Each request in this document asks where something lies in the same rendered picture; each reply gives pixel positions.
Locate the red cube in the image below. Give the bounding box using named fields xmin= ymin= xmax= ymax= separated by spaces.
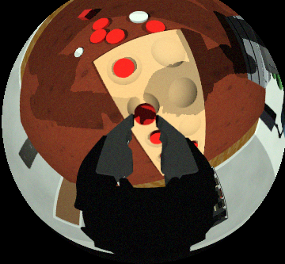
xmin=78 ymin=9 xmax=96 ymax=20

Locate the tan tray with round pockets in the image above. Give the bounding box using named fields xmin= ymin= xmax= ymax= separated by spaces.
xmin=93 ymin=29 xmax=206 ymax=175

